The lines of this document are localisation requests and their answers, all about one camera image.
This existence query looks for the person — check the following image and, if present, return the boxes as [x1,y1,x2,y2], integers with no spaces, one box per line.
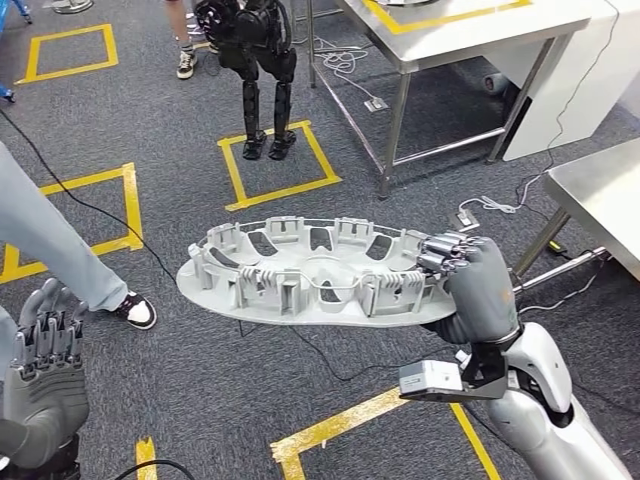
[165,0,199,81]
[0,142,158,379]

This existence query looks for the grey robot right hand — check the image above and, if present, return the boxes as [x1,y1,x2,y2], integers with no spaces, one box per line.
[416,231,522,346]

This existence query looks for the white desk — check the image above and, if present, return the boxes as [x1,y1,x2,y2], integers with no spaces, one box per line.
[502,0,640,164]

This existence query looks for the black humanoid robot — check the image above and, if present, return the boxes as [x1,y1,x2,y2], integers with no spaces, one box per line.
[193,0,298,162]

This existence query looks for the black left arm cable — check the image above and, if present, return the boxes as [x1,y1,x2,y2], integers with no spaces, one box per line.
[112,458,196,480]

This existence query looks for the grey roll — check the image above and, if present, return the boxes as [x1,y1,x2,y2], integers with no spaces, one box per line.
[482,71,511,98]

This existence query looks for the white floor cable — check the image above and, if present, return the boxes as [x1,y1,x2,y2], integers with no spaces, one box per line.
[312,36,374,101]
[457,170,546,217]

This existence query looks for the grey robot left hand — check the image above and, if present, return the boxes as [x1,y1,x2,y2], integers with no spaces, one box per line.
[0,278,91,472]

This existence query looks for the grey plastic wheel hubcap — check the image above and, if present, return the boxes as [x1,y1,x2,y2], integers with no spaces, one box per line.
[176,215,458,329]

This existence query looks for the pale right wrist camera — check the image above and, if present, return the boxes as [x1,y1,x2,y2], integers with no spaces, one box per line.
[398,359,465,401]

